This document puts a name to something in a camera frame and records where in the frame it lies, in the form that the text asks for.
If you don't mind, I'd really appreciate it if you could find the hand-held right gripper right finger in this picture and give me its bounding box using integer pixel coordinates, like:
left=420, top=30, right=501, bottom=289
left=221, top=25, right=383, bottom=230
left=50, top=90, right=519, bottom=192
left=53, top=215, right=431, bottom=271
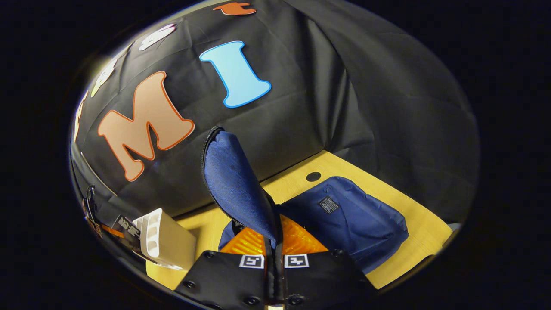
left=276, top=214, right=376, bottom=309

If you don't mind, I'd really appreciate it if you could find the white plastic bookshelf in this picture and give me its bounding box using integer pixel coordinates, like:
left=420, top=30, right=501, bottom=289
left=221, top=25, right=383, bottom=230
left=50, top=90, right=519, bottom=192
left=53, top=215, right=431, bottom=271
left=133, top=208, right=198, bottom=271

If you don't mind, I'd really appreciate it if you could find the black backdrop cloth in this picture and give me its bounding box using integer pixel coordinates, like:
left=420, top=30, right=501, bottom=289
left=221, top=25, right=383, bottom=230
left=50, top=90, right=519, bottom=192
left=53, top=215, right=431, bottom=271
left=69, top=0, right=480, bottom=267

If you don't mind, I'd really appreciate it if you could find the blue schoolbag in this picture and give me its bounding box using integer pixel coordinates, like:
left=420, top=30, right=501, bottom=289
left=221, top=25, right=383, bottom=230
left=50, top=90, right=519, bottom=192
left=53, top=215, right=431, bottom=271
left=202, top=126, right=409, bottom=275

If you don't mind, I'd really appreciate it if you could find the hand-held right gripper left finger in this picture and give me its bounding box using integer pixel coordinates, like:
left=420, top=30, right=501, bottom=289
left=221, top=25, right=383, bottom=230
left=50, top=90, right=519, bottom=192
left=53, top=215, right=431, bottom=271
left=174, top=227, right=272, bottom=309

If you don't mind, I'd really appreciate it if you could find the dark cover book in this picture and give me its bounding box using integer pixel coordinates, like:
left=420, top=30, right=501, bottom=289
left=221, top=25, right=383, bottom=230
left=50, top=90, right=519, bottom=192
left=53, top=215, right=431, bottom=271
left=111, top=214, right=142, bottom=251

